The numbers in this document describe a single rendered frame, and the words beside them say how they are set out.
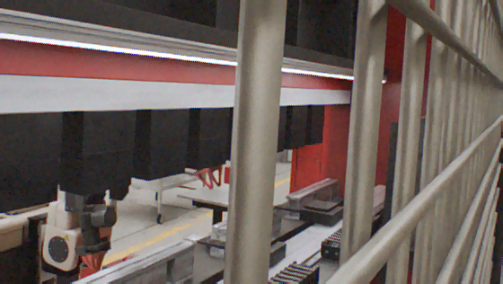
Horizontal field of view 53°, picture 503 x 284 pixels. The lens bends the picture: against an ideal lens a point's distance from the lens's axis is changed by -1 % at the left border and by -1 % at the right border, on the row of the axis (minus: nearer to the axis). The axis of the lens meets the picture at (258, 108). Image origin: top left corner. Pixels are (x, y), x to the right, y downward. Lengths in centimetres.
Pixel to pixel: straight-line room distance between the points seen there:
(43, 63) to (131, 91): 23
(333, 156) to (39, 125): 182
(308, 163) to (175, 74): 149
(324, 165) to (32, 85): 186
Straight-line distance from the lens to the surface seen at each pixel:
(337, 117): 254
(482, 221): 29
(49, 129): 97
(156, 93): 118
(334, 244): 131
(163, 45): 86
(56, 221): 214
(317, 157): 259
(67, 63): 99
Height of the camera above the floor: 142
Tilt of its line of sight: 3 degrees down
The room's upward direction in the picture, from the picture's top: 4 degrees clockwise
